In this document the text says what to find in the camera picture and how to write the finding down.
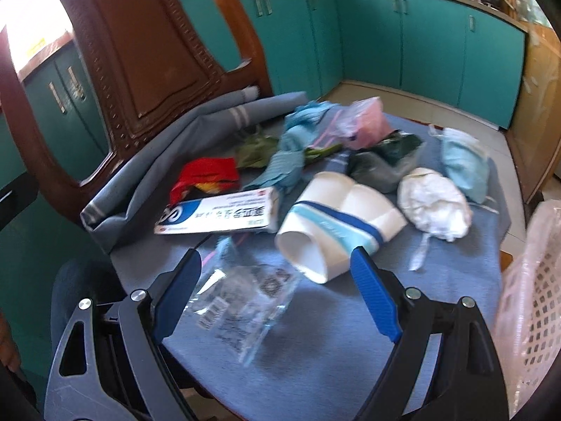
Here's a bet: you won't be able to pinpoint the white toothpaste box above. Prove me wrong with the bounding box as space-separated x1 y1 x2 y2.
154 187 279 235

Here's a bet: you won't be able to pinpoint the teal waffle cloth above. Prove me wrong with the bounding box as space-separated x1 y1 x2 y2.
243 101 343 196

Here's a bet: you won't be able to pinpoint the red snack wrapper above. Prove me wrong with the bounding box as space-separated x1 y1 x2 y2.
168 157 239 205

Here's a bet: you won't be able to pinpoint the teal kitchen cabinets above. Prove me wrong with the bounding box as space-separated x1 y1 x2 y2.
1 0 526 181

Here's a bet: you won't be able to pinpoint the clear plastic bag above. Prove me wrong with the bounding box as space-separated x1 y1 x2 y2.
184 237 302 366

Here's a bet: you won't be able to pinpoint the pink lined laundry basket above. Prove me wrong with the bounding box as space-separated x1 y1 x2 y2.
493 200 560 417

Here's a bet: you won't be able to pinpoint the light blue face mask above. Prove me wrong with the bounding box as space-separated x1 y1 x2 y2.
429 126 490 204

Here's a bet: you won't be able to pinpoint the green vegetable leaf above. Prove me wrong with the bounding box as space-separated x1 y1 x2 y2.
236 125 343 172

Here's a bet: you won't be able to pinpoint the brown wooden chair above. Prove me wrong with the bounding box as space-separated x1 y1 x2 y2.
1 0 273 222

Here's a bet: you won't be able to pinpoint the silver green foil packet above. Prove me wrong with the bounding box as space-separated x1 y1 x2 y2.
346 130 426 194

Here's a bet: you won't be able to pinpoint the white tissue wad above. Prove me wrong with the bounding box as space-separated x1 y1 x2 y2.
398 167 473 242

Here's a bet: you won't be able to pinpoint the pink plastic bag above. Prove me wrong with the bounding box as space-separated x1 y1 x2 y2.
335 97 394 150

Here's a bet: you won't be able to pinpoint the crushed white paper cup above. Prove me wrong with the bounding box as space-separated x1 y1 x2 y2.
275 171 407 284

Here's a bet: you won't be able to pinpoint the blue striped tablecloth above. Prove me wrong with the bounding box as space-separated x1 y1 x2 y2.
81 87 511 420

